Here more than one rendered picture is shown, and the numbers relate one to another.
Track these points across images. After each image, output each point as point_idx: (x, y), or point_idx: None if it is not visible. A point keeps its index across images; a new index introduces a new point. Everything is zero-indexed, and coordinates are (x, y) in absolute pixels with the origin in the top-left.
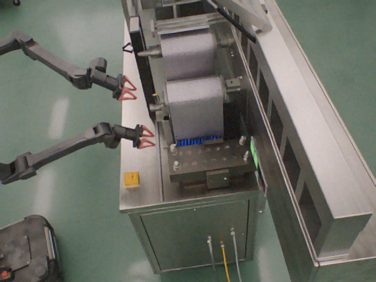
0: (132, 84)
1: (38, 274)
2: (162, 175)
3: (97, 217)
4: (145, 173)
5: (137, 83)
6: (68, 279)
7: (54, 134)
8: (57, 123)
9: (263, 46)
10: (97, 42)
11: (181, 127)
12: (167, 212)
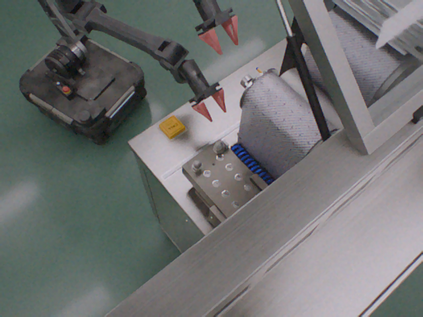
0: (235, 34)
1: (79, 116)
2: None
3: None
4: (190, 137)
5: None
6: (110, 144)
7: (249, 12)
8: (264, 6)
9: (305, 164)
10: None
11: (248, 135)
12: (164, 192)
